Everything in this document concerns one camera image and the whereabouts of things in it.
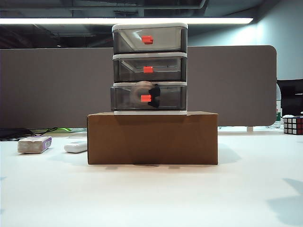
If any smoky drawer with flat handle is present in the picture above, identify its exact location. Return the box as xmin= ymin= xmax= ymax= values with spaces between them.
xmin=113 ymin=57 xmax=187 ymax=82

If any white drawer cabinet frame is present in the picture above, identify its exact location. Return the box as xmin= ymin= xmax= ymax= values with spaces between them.
xmin=111 ymin=23 xmax=189 ymax=115

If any clear bottle with green label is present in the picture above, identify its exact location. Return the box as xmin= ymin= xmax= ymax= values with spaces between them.
xmin=274 ymin=85 xmax=284 ymax=130

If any smoky drawer with protruding handle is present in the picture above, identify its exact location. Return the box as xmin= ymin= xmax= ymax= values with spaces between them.
xmin=113 ymin=28 xmax=187 ymax=54

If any white remote control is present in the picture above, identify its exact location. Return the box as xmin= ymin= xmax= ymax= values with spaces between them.
xmin=63 ymin=141 xmax=88 ymax=153

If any long ceiling light strip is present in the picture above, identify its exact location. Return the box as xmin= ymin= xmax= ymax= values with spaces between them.
xmin=0 ymin=17 xmax=254 ymax=25

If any purple-edged white eraser block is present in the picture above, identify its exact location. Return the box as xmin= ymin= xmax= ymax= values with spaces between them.
xmin=17 ymin=136 xmax=53 ymax=155

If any black office chair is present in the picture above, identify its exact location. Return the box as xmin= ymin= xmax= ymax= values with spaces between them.
xmin=276 ymin=79 xmax=303 ymax=118

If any grey desk partition panel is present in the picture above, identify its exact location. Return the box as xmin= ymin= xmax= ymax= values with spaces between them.
xmin=0 ymin=45 xmax=277 ymax=130

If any black cable bundle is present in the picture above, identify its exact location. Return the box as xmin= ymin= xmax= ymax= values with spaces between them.
xmin=0 ymin=127 xmax=59 ymax=141

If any transparent tape with black cutter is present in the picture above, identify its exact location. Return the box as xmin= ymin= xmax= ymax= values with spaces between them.
xmin=131 ymin=80 xmax=162 ymax=109

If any black rubik's cube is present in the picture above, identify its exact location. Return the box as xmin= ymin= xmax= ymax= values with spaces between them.
xmin=283 ymin=114 xmax=303 ymax=136

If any brown cardboard box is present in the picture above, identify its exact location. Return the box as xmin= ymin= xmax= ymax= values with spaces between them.
xmin=87 ymin=112 xmax=219 ymax=166

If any smoky drawer with orange handle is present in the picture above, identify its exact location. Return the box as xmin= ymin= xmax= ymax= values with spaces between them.
xmin=110 ymin=85 xmax=187 ymax=111

